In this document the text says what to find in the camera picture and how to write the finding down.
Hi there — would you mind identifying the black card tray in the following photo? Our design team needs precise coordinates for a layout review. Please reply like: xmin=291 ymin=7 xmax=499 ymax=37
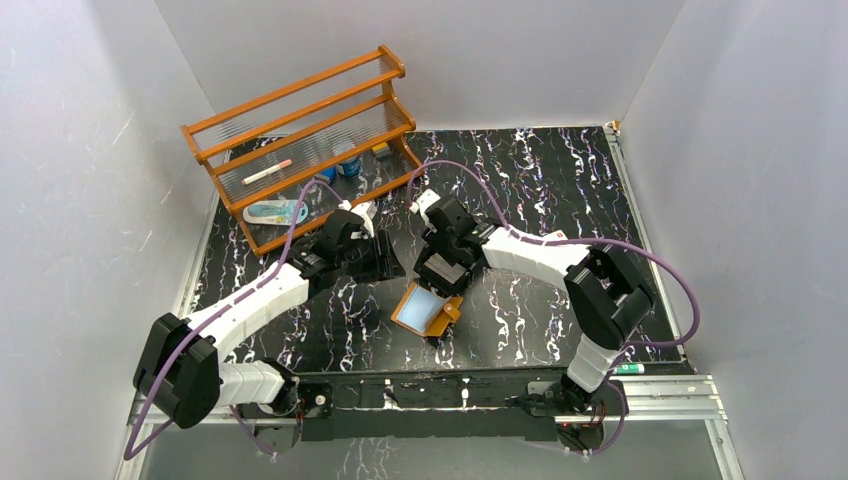
xmin=413 ymin=247 xmax=472 ymax=298

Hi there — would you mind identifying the orange card holder wallet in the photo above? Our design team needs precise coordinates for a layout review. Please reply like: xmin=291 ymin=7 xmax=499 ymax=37
xmin=391 ymin=282 xmax=464 ymax=337

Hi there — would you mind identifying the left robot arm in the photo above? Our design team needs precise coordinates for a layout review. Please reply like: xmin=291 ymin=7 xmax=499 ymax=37
xmin=133 ymin=202 xmax=406 ymax=429

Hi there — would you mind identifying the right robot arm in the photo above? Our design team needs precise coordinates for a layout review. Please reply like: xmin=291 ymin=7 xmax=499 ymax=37
xmin=410 ymin=189 xmax=656 ymax=414

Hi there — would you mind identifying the blue packaged item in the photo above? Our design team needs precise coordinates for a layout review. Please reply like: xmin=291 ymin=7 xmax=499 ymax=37
xmin=242 ymin=199 xmax=309 ymax=226

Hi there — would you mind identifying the small blue block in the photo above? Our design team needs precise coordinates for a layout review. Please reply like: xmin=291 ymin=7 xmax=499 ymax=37
xmin=315 ymin=168 xmax=337 ymax=184

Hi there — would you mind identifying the blue white can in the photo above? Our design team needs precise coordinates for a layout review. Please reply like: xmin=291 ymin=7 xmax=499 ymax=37
xmin=334 ymin=145 xmax=362 ymax=178

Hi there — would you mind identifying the white pink pen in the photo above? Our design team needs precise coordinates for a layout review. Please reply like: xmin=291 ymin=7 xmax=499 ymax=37
xmin=241 ymin=159 xmax=292 ymax=186

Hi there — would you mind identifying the small grey yellow block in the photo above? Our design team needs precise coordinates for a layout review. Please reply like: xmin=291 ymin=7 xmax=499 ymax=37
xmin=371 ymin=142 xmax=391 ymax=159

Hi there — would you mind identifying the orange wooden shelf rack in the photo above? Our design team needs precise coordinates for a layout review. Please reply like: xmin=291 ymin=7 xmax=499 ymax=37
xmin=181 ymin=45 xmax=421 ymax=256

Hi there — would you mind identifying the white box with red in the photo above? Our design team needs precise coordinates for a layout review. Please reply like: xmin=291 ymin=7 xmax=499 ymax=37
xmin=541 ymin=230 xmax=568 ymax=243

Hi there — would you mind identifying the green white marker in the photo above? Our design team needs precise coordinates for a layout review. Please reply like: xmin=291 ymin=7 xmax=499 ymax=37
xmin=613 ymin=363 xmax=646 ymax=375

